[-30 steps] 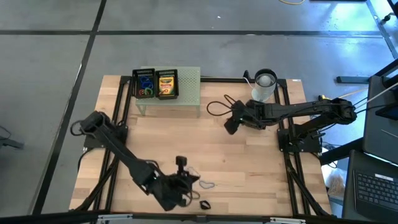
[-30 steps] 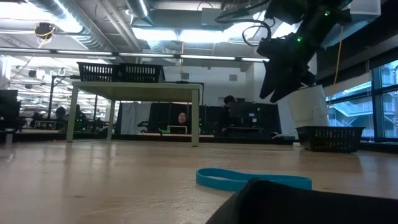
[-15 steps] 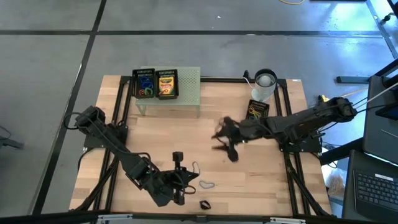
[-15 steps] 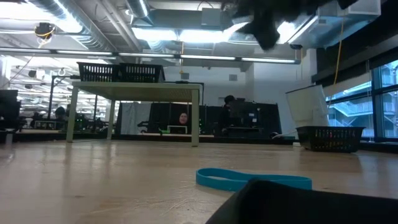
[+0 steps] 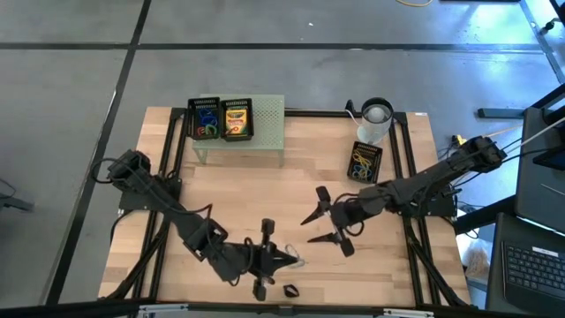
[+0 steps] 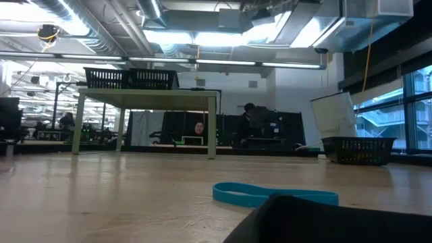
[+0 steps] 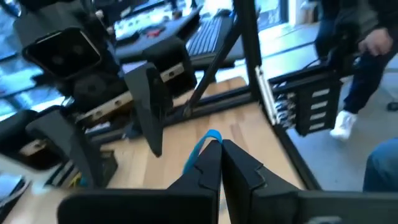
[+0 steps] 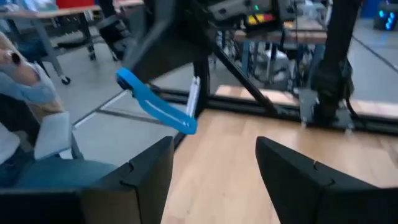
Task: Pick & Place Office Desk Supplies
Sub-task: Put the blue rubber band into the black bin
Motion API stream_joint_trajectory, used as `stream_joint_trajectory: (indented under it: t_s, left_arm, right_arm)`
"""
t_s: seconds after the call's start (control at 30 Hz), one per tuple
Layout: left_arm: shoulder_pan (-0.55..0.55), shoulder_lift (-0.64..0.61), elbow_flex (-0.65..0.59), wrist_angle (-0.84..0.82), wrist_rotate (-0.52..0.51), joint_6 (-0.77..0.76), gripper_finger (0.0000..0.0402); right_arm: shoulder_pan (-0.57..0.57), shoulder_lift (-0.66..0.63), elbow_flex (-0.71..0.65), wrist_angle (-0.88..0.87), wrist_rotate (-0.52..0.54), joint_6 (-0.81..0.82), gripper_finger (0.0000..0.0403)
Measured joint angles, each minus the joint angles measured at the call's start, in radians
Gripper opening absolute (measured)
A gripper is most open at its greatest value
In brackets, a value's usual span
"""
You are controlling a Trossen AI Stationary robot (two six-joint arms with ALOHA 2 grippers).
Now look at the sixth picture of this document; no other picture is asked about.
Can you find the black framed window wall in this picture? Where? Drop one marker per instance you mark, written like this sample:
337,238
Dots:
418,118

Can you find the green perforated metal shelf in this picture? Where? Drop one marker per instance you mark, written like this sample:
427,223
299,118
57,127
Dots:
145,98

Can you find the white ceiling unit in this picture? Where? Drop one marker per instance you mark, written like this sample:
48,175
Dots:
395,8

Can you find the long ceiling light strip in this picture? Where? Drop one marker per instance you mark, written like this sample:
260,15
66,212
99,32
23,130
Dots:
158,59

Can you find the grey ceiling box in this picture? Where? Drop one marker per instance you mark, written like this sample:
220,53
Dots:
229,18

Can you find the white curtain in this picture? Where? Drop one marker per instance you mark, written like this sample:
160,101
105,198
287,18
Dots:
145,128

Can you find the grey wall vent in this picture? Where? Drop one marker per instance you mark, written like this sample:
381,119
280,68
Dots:
253,84

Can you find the black metal stand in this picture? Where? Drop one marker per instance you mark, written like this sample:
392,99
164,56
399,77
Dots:
55,104

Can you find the blue rubber band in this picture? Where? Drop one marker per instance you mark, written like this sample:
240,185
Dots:
236,199

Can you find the silver spiral ventilation duct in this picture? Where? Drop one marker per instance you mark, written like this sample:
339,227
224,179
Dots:
101,44

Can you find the black ceiling dome device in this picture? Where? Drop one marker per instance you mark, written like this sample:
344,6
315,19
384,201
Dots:
49,32

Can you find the black wide rubber band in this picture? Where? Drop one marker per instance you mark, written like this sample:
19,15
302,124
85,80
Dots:
320,222

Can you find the black curtain partition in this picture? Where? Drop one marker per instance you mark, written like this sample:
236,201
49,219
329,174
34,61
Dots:
182,121

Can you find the person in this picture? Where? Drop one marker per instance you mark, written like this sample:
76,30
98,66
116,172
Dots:
199,128
251,125
67,121

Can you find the black plastic mesh basket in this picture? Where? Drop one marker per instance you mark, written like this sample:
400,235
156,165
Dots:
357,152
153,80
108,79

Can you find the grey wall box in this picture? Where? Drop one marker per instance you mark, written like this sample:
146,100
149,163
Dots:
200,82

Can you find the large silver air duct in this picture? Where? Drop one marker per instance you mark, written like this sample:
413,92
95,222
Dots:
303,27

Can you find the black monitor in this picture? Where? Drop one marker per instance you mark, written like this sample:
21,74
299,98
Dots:
10,118

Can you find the black ceiling camera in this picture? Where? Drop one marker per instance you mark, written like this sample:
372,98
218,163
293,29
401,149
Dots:
321,50

